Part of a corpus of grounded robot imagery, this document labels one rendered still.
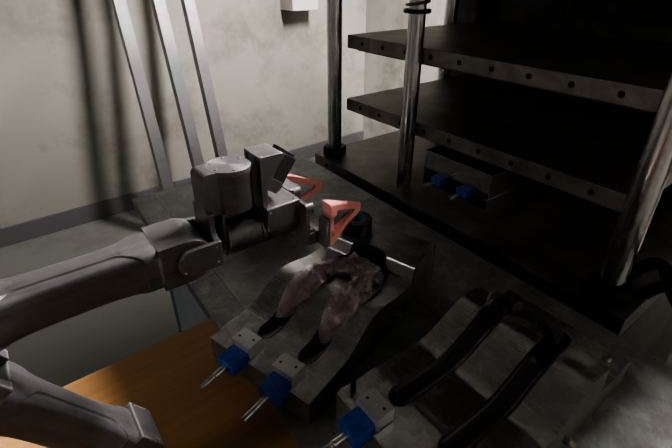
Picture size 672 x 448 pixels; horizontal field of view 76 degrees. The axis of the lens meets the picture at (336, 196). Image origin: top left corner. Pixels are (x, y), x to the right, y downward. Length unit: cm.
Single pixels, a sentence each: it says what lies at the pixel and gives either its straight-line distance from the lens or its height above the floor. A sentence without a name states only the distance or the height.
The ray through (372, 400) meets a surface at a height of 92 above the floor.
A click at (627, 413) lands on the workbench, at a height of 80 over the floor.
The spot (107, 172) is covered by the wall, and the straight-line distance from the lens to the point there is 326.
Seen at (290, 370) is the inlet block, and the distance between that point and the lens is 83.
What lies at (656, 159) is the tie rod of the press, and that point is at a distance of 112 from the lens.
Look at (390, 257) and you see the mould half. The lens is 104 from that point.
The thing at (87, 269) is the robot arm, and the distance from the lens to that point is 54.
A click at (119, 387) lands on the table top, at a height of 80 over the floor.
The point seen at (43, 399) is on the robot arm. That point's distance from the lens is 63.
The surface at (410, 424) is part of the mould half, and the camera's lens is 77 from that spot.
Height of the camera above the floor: 152
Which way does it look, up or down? 28 degrees down
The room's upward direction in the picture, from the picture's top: straight up
